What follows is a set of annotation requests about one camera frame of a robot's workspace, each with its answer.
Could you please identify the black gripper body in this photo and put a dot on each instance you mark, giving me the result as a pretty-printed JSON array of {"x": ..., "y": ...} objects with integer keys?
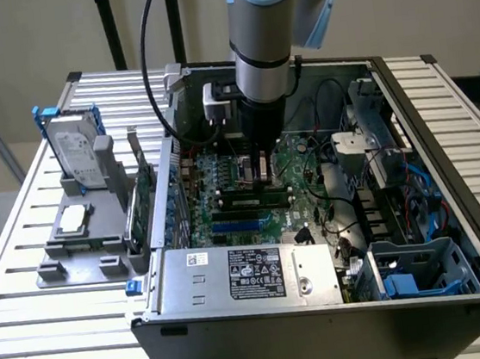
[{"x": 263, "y": 120}]

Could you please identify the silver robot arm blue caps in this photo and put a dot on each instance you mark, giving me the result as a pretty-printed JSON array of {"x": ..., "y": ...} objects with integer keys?
[{"x": 262, "y": 34}]

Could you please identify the black RAM slot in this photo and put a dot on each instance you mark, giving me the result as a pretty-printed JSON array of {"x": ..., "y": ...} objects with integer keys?
[{"x": 247, "y": 204}]

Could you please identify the blue expansion slot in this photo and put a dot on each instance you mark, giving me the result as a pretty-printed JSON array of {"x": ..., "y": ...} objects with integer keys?
[{"x": 234, "y": 226}]

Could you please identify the CPU socket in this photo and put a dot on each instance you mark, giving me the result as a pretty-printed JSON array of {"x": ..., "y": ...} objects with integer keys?
[{"x": 241, "y": 168}]

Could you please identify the green motherboard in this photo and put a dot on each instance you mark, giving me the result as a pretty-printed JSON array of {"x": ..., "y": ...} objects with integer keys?
[{"x": 308, "y": 206}]

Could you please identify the grey case latch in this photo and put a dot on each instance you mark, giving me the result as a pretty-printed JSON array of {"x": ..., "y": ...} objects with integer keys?
[{"x": 173, "y": 78}]

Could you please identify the metal drive cage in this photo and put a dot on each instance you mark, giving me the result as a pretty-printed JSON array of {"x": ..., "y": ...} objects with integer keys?
[{"x": 369, "y": 130}]

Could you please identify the silver power supply unit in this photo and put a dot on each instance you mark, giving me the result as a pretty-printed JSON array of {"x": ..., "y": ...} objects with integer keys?
[{"x": 217, "y": 281}]

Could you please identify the green graphics card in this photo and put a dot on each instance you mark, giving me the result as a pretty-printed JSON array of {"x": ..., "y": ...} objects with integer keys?
[{"x": 140, "y": 199}]

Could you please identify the grey parts rack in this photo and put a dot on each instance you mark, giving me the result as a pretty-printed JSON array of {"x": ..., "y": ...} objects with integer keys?
[{"x": 112, "y": 241}]

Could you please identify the blue case latch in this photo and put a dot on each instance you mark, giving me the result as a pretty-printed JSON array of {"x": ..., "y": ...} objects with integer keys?
[{"x": 133, "y": 287}]

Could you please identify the black open PC case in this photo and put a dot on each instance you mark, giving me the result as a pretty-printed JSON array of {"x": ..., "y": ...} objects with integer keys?
[{"x": 327, "y": 334}]

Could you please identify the grey disk bay blue clip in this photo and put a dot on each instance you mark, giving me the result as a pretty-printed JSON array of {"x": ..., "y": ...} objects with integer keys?
[{"x": 423, "y": 267}]

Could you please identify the silver hard disk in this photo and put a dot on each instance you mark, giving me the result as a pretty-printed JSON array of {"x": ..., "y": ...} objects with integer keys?
[{"x": 77, "y": 154}]

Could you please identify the silver CPU chip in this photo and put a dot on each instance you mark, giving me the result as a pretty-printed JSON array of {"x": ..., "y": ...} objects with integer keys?
[{"x": 73, "y": 217}]

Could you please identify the blue disk caddy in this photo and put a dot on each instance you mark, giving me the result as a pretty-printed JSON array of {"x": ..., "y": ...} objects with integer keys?
[{"x": 48, "y": 112}]

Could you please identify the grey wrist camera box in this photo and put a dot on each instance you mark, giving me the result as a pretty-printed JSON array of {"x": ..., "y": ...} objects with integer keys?
[{"x": 216, "y": 102}]

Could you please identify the black stand post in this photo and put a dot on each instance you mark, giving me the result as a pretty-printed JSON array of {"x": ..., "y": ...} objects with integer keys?
[
  {"x": 174, "y": 22},
  {"x": 109, "y": 25}
]

